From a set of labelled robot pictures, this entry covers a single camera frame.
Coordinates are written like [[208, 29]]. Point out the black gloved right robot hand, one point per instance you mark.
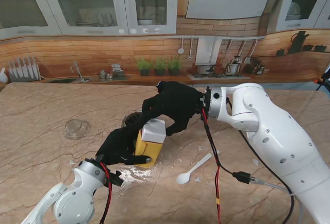
[[180, 100]]

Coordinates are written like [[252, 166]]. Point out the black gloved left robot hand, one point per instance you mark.
[[118, 144]]

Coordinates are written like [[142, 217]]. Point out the glass jar with coffee beans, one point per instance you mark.
[[130, 118]]

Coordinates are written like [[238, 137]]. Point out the yellow coffee jar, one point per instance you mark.
[[152, 152]]

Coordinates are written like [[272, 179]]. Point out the white square jar lid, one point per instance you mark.
[[154, 131]]

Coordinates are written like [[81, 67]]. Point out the domed glass jar lid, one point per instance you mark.
[[76, 129]]

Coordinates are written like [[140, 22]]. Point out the white plastic spoon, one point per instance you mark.
[[188, 173]]

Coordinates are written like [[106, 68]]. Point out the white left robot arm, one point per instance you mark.
[[69, 198]]

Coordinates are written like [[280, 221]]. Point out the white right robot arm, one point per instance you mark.
[[278, 141]]

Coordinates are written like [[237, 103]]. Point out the printed kitchen backdrop banner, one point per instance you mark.
[[103, 51]]

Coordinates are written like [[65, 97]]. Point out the black tripod with orange clip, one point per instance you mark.
[[325, 78]]

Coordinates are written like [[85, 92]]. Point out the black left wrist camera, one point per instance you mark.
[[115, 179]]

